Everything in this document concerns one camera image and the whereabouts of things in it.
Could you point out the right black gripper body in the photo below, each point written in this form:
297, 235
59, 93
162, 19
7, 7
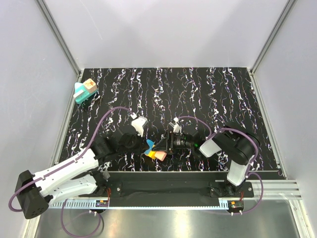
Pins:
178, 142

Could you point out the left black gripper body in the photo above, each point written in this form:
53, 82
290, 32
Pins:
135, 145

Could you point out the pink plug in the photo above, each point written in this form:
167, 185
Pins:
160, 155

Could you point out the blue plug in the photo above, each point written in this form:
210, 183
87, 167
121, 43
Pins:
150, 145

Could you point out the yellow cube socket adapter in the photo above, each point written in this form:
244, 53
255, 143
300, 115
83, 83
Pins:
152, 154

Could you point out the beige wooden plug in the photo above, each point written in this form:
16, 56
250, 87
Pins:
90, 86

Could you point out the teal socket block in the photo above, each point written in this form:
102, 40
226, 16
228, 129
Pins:
79, 86

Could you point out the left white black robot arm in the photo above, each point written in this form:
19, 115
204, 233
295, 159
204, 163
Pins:
74, 176

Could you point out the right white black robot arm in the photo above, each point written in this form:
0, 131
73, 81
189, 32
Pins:
241, 147

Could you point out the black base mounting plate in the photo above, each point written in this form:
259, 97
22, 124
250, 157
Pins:
163, 189

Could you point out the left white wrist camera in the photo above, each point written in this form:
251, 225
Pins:
139, 124

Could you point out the aluminium rail front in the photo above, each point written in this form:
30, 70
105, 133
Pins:
266, 190

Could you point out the left aluminium frame post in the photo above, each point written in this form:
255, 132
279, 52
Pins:
44, 9

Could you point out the aluminium frame post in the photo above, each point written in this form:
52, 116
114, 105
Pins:
275, 30
44, 9

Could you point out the right aluminium frame post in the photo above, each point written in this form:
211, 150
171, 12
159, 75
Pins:
275, 30

